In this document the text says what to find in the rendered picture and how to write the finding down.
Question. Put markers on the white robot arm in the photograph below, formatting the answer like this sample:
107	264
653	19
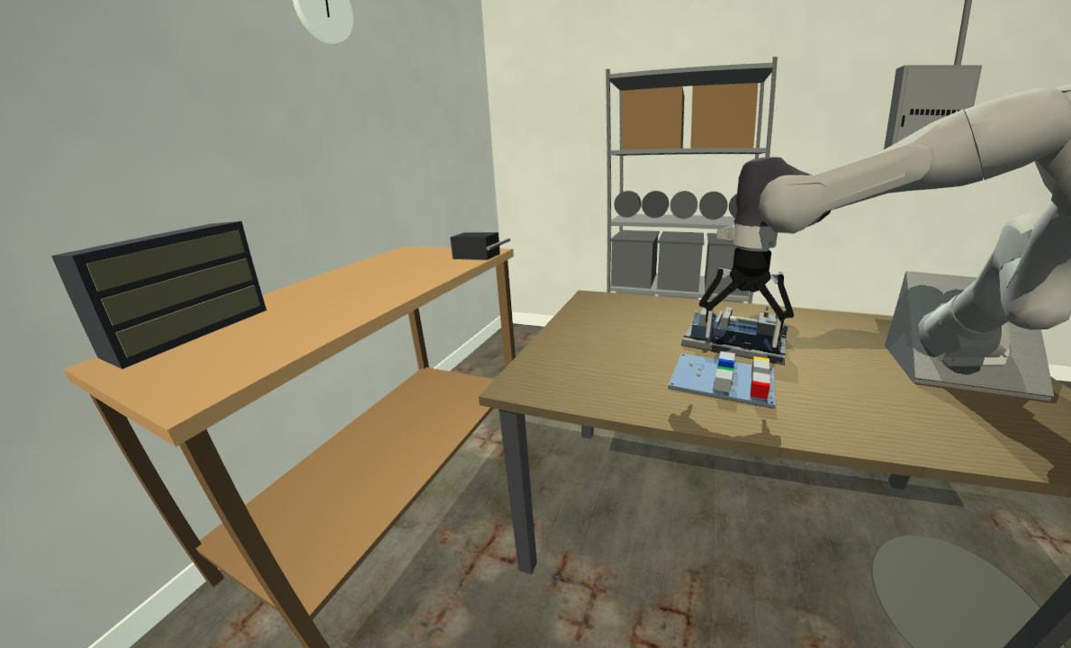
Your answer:
1027	278

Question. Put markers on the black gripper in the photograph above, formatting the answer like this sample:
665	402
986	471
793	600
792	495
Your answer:
746	279

